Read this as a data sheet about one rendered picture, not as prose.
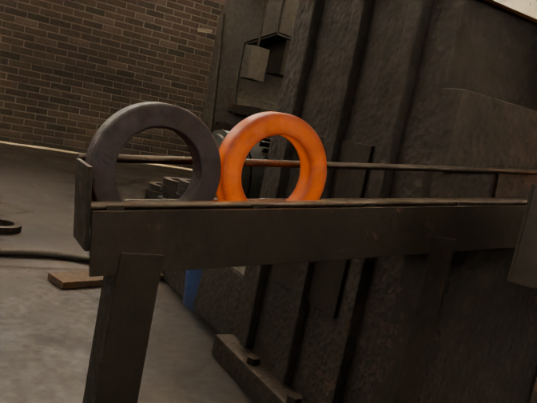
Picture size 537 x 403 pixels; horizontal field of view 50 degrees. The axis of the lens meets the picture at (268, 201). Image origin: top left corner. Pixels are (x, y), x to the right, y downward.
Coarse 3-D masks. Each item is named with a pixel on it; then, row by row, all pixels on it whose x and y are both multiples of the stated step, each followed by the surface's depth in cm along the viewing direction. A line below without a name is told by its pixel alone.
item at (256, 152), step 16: (256, 144) 225; (256, 176) 217; (256, 192) 218; (176, 272) 232; (208, 272) 207; (224, 272) 196; (240, 272) 188; (176, 288) 231; (208, 288) 206; (224, 288) 195; (240, 288) 186; (208, 304) 204; (224, 304) 194; (208, 320) 203; (224, 320) 193
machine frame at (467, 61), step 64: (320, 0) 156; (384, 0) 134; (448, 0) 117; (320, 64) 154; (384, 64) 132; (448, 64) 116; (512, 64) 125; (320, 128) 151; (384, 128) 125; (448, 128) 114; (512, 128) 121; (384, 192) 125; (448, 192) 115; (512, 192) 125; (512, 256) 130; (256, 320) 167; (320, 320) 142; (384, 320) 123; (448, 320) 124; (512, 320) 135; (256, 384) 154; (320, 384) 140; (448, 384) 128; (512, 384) 140
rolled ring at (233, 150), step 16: (272, 112) 85; (240, 128) 82; (256, 128) 82; (272, 128) 84; (288, 128) 85; (304, 128) 86; (224, 144) 83; (240, 144) 82; (304, 144) 87; (320, 144) 88; (224, 160) 81; (240, 160) 82; (304, 160) 89; (320, 160) 89; (224, 176) 81; (240, 176) 83; (304, 176) 90; (320, 176) 90; (224, 192) 82; (240, 192) 83; (304, 192) 89; (320, 192) 90
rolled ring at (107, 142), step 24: (120, 120) 73; (144, 120) 74; (168, 120) 76; (192, 120) 77; (96, 144) 72; (120, 144) 73; (192, 144) 78; (216, 144) 80; (96, 168) 72; (216, 168) 81; (96, 192) 73; (192, 192) 80; (216, 192) 81
